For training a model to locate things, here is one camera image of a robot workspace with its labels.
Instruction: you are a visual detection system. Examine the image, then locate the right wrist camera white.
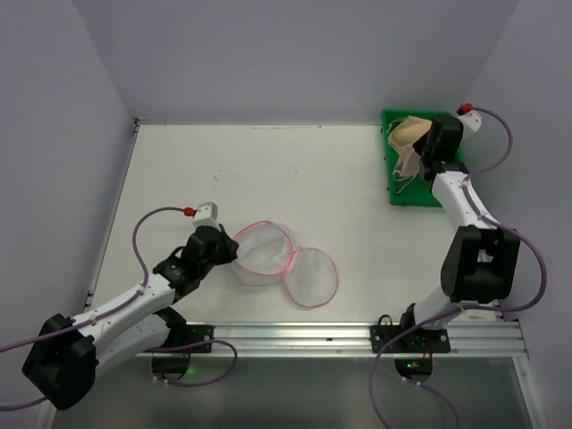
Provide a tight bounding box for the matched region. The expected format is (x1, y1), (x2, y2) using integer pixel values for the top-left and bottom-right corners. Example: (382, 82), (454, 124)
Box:
(456, 103), (483, 139)

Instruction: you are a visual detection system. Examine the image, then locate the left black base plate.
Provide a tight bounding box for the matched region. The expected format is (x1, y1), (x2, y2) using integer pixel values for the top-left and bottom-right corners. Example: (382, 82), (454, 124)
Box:
(151, 324), (215, 357)

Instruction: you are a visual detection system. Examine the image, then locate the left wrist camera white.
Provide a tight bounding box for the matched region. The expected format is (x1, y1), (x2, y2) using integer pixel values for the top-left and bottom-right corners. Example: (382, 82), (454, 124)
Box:
(183, 202), (219, 230)

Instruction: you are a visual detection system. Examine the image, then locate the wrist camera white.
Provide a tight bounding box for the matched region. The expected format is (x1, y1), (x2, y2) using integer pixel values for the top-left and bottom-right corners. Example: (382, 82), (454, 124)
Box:
(183, 202), (219, 230)
(456, 103), (483, 139)

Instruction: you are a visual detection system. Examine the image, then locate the beige bra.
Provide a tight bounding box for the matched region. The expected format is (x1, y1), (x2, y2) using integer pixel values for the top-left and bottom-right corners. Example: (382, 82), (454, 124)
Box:
(388, 115), (432, 148)

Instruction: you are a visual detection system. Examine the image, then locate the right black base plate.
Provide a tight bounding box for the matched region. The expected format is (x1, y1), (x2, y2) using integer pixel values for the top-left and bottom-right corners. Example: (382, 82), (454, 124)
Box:
(369, 324), (451, 354)

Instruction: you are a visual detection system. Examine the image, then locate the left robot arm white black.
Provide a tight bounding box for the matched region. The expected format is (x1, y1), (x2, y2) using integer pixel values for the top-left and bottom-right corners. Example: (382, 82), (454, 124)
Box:
(22, 225), (239, 411)

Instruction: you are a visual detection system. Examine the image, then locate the pink bra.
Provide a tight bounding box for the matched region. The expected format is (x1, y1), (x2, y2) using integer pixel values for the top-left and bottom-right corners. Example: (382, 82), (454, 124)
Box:
(391, 144), (420, 194)

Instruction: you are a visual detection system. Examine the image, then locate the white mesh laundry bag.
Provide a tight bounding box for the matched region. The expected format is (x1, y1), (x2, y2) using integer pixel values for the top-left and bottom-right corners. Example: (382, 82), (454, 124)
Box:
(232, 221), (339, 308)

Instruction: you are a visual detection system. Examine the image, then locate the aluminium rail front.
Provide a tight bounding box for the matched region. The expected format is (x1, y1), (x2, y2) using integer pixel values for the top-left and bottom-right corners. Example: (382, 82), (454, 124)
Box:
(56, 316), (529, 361)

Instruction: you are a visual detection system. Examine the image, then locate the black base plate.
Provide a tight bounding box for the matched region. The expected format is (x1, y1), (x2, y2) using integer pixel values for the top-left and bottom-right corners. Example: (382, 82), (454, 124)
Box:
(151, 324), (215, 357)
(369, 324), (451, 354)

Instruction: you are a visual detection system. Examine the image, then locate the green plastic tray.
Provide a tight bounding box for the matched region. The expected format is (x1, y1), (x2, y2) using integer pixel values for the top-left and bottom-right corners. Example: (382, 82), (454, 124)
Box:
(381, 109), (463, 207)

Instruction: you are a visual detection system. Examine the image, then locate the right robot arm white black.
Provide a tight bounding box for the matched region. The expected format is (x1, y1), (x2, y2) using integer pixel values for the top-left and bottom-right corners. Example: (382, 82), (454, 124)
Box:
(399, 113), (520, 347)

